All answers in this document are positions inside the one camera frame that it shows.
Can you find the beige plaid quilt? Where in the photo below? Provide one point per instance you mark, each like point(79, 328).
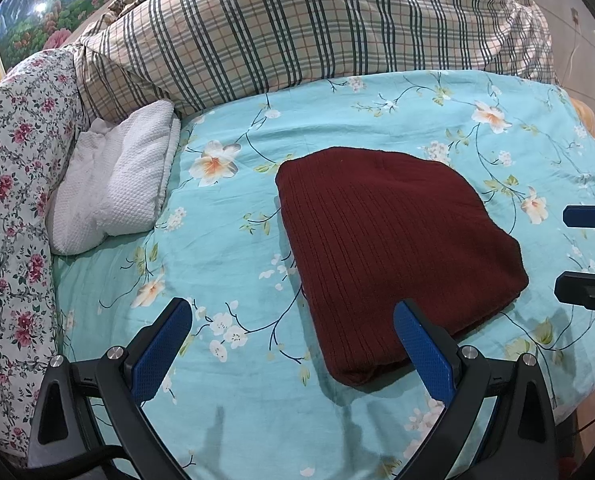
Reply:
point(287, 25)

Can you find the gold framed landscape painting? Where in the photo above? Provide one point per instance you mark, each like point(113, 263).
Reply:
point(67, 5)

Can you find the light blue floral bed sheet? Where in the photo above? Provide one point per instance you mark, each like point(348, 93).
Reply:
point(227, 220)

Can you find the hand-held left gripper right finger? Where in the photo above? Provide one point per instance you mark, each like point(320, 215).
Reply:
point(425, 360)

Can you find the white textured pillow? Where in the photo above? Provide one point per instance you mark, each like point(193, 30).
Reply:
point(120, 180)

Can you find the orange cloth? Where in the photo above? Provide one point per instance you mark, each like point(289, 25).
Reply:
point(585, 112)

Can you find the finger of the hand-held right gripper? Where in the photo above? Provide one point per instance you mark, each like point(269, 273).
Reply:
point(587, 287)
point(590, 215)

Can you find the white red floral quilt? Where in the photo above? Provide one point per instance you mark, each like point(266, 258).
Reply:
point(12, 185)

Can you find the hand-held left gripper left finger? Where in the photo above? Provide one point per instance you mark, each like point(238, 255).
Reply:
point(160, 355)

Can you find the dark red knit sweater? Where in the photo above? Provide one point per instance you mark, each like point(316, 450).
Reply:
point(392, 250)

